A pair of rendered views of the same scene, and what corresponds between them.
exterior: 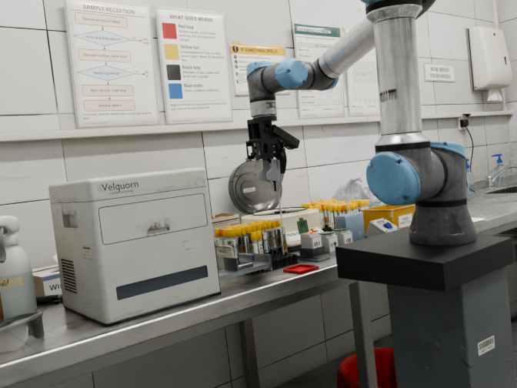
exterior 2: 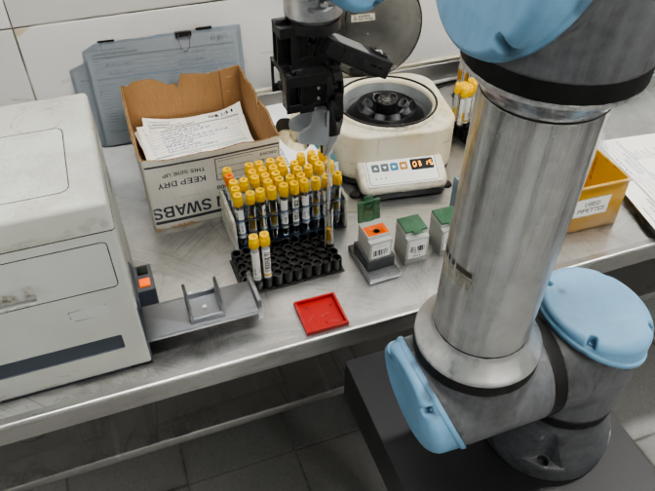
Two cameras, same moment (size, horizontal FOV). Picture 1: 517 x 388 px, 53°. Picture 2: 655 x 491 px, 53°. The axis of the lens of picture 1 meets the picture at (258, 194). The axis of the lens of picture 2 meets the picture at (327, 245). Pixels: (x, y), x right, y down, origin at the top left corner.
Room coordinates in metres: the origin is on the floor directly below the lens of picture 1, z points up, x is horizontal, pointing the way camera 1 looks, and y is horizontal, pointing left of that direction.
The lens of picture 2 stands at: (0.70, -0.31, 1.64)
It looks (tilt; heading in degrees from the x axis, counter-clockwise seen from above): 42 degrees down; 18
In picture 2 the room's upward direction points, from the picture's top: straight up
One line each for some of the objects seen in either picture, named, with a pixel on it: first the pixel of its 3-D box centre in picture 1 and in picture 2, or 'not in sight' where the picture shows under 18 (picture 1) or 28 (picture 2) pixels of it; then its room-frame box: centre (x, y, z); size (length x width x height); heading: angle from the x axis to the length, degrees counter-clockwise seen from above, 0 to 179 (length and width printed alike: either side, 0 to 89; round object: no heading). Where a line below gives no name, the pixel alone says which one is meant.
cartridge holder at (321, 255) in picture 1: (312, 252); (373, 255); (1.49, -0.14, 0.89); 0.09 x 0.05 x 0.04; 40
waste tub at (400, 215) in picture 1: (390, 221); (569, 187); (1.75, -0.43, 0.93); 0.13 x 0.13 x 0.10; 36
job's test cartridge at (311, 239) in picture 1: (311, 243); (374, 244); (1.49, -0.14, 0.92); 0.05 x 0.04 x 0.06; 40
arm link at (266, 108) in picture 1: (264, 110); (313, 1); (1.48, -0.04, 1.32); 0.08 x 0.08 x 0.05
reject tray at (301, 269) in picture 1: (301, 269); (321, 313); (1.36, -0.09, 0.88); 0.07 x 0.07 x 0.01; 38
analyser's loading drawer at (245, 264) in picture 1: (231, 267); (189, 308); (1.27, 0.09, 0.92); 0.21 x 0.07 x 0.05; 128
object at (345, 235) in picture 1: (342, 239); (445, 230); (1.58, -0.24, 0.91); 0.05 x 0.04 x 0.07; 38
